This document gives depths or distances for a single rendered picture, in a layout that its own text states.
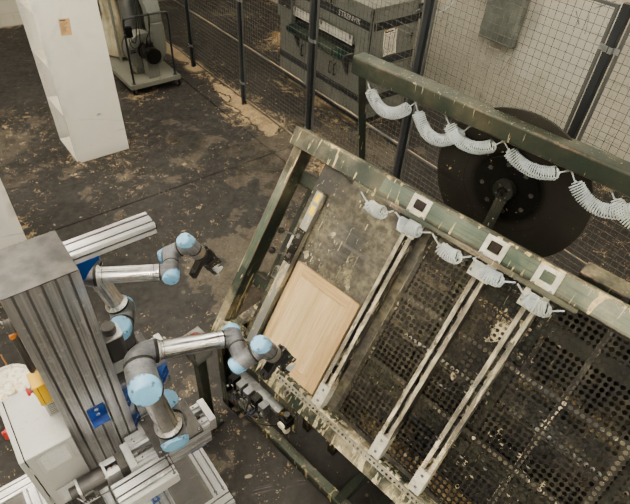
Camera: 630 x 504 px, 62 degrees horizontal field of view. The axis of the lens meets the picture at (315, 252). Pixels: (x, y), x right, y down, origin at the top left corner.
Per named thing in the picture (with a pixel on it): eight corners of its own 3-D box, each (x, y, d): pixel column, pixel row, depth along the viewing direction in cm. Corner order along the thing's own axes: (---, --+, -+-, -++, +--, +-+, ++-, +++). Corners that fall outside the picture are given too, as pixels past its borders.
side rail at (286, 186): (230, 313, 318) (217, 315, 308) (305, 147, 288) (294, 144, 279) (236, 319, 315) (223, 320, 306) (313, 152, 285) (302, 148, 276)
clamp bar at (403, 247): (315, 395, 275) (288, 406, 255) (423, 194, 243) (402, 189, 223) (329, 407, 270) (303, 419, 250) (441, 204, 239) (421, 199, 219)
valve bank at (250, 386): (220, 393, 308) (217, 370, 292) (239, 379, 316) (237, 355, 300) (278, 451, 284) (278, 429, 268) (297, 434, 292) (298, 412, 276)
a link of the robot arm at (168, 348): (118, 355, 205) (236, 335, 227) (122, 377, 198) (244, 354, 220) (118, 335, 198) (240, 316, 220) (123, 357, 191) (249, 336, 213)
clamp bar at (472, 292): (371, 444, 257) (346, 460, 237) (495, 234, 225) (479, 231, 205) (387, 458, 252) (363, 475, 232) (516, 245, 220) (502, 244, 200)
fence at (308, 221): (250, 338, 301) (245, 339, 297) (321, 191, 275) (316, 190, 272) (256, 343, 298) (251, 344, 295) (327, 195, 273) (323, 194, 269)
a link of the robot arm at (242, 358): (231, 357, 218) (253, 343, 218) (239, 379, 211) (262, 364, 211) (221, 350, 212) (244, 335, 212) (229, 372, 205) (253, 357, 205)
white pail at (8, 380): (-4, 407, 356) (-31, 367, 324) (42, 385, 370) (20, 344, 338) (9, 442, 338) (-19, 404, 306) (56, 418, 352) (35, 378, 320)
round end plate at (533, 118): (420, 216, 300) (452, 85, 246) (425, 212, 303) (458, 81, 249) (549, 290, 261) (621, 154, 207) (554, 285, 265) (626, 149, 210)
